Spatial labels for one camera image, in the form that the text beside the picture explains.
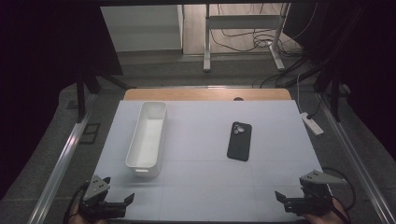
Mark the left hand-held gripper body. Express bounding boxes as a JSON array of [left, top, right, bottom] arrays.
[[78, 175, 127, 220]]

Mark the aluminium floor rail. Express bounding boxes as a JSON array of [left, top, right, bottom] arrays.
[[317, 92, 396, 224], [27, 92, 98, 224]]

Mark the hand-held gripper cable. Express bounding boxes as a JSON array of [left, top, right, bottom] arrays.
[[321, 167, 357, 224], [63, 181, 90, 224]]

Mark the black smartphone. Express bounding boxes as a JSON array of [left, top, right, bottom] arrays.
[[226, 120, 253, 162]]

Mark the right hand-held gripper cable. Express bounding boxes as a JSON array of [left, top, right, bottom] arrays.
[[321, 167, 357, 224]]

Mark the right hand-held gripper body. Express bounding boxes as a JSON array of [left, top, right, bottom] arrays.
[[284, 169, 347, 217]]

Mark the white cabinet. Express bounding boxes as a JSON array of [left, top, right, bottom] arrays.
[[100, 4, 185, 53]]

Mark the black metal stand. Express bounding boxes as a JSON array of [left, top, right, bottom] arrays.
[[76, 68, 136, 124], [312, 62, 344, 122]]

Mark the black floor frame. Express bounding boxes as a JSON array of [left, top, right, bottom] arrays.
[[78, 122, 102, 145]]

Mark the tangle of black floor cables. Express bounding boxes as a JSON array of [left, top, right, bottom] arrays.
[[209, 3, 312, 89]]

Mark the black curtain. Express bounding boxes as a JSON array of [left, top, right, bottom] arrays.
[[283, 0, 396, 162], [0, 0, 124, 200]]

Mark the thin white cable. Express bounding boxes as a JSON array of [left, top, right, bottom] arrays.
[[296, 73, 305, 115]]

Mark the white power strip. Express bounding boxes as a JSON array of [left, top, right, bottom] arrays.
[[300, 111, 325, 136]]

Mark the left hand-held gripper cable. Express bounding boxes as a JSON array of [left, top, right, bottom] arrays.
[[63, 181, 90, 224]]

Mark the white desk frame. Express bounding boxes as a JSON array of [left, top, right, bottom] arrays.
[[203, 3, 290, 73]]

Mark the white table mat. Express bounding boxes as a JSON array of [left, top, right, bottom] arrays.
[[81, 100, 340, 222]]

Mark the person's left hand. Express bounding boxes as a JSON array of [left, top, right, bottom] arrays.
[[68, 203, 108, 224]]

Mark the person's right hand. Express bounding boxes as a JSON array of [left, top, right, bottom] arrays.
[[303, 199, 351, 224]]

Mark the white plastic bin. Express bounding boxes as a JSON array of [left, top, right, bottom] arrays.
[[124, 101, 168, 179]]

